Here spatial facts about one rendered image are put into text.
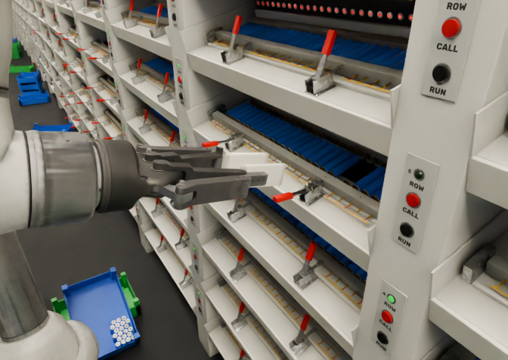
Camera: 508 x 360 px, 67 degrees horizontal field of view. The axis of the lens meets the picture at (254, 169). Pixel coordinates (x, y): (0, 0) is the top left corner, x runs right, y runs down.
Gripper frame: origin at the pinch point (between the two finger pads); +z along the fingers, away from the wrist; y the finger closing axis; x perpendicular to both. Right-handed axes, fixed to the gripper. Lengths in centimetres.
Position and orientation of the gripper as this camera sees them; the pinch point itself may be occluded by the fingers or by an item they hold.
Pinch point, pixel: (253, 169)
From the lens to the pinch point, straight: 50.3
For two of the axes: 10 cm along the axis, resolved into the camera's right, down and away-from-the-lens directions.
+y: -5.6, -3.8, 7.4
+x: -2.0, 9.2, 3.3
